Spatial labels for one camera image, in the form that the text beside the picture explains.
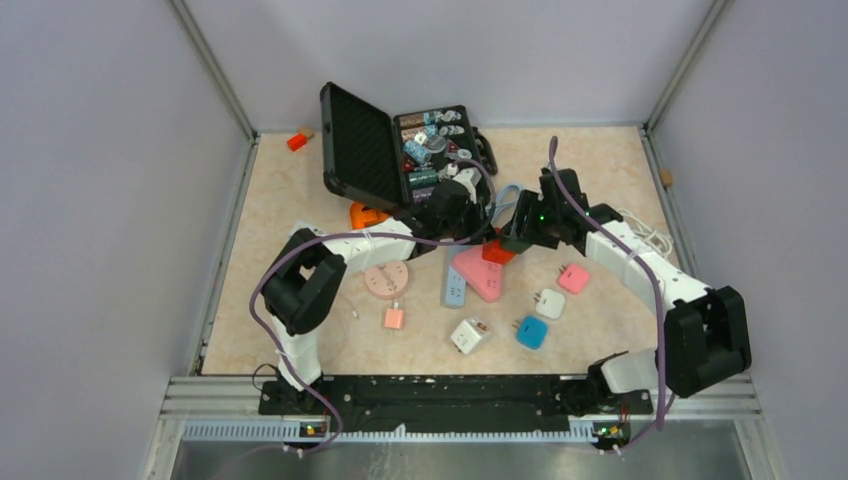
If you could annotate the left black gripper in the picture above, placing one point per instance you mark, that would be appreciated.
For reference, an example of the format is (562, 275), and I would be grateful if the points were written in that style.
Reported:
(479, 229)

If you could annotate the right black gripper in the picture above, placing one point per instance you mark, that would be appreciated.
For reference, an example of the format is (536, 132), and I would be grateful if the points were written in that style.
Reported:
(530, 202)

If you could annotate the red cube plug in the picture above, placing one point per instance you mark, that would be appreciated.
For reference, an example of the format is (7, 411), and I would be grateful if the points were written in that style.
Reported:
(494, 252)

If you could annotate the pink triangular power socket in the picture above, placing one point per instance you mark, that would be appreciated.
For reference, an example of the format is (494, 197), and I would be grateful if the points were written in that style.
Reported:
(483, 276)

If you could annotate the pink charger plug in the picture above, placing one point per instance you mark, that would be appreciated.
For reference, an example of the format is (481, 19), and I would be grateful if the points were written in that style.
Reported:
(573, 278)

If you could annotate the light blue power strip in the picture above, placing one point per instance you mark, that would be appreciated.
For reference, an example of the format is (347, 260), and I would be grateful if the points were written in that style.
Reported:
(454, 286)

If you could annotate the white charger plug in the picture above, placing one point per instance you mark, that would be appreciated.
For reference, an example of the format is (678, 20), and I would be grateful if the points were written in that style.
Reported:
(549, 303)

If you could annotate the round pink power socket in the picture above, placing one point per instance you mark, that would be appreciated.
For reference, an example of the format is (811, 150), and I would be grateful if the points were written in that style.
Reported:
(387, 281)

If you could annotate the blue charger plug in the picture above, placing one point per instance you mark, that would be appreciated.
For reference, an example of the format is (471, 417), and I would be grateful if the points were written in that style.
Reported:
(530, 332)

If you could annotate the white cartoon plug adapter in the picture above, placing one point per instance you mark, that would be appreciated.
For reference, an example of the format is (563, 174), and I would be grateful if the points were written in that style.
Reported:
(470, 334)

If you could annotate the small salmon charger plug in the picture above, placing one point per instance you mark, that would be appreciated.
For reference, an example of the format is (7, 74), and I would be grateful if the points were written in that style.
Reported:
(394, 317)

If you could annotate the dark green cube plug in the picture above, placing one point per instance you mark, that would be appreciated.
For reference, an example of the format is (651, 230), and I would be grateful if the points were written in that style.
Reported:
(516, 245)

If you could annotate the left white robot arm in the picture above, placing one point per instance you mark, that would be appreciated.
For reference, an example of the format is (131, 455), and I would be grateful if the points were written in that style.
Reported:
(295, 295)

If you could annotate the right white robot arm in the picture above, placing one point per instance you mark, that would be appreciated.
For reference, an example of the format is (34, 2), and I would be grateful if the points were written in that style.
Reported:
(703, 338)

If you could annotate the orange tape dispenser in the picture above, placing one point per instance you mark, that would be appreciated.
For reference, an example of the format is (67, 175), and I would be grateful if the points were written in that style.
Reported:
(361, 216)

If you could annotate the open black carrying case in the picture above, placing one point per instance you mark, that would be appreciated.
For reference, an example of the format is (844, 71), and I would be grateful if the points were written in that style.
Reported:
(387, 161)

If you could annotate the white multi-hole adapter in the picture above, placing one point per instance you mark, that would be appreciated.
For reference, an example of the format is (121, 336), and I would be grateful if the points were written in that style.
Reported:
(300, 224)

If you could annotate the red small block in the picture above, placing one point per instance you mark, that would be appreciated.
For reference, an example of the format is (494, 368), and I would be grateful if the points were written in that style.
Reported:
(297, 141)

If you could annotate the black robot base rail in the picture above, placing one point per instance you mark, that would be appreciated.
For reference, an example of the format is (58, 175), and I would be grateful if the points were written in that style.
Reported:
(451, 403)

